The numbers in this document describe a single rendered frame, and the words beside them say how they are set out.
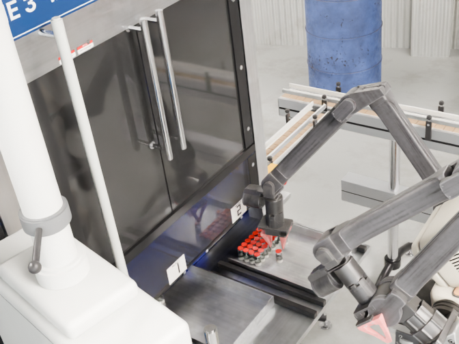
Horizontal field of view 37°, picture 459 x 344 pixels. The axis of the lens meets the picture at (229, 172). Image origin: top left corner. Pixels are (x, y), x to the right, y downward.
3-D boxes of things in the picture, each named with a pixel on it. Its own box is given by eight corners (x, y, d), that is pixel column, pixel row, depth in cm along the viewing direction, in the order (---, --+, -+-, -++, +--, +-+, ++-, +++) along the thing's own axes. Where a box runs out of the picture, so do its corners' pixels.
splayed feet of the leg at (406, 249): (363, 307, 328) (362, 285, 320) (404, 247, 360) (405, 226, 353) (378, 312, 323) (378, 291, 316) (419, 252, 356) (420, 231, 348)
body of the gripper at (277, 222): (263, 219, 225) (262, 201, 221) (294, 224, 221) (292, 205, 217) (257, 231, 220) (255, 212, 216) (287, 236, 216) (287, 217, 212)
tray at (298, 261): (229, 265, 230) (228, 258, 228) (271, 223, 247) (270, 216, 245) (318, 300, 212) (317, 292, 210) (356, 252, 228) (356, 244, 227)
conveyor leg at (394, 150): (380, 269, 337) (380, 136, 296) (387, 259, 343) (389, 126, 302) (397, 275, 332) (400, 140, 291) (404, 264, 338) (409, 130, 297)
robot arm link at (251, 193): (272, 183, 207) (283, 172, 214) (238, 177, 212) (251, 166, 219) (272, 218, 212) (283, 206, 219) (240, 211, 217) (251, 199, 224)
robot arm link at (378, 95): (373, 77, 178) (384, 67, 186) (333, 103, 187) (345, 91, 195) (468, 216, 182) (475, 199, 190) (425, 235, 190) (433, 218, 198)
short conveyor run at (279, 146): (252, 213, 260) (248, 179, 251) (219, 203, 268) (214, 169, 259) (336, 130, 304) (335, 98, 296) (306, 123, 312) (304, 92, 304)
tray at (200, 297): (138, 319, 214) (136, 312, 212) (188, 270, 230) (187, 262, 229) (226, 361, 195) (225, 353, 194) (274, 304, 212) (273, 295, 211)
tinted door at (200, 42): (171, 210, 203) (133, 22, 172) (251, 142, 231) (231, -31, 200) (173, 211, 203) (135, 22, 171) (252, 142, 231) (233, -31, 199)
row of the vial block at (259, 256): (253, 265, 229) (252, 254, 226) (282, 235, 240) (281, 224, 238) (259, 267, 227) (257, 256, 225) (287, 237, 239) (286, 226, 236)
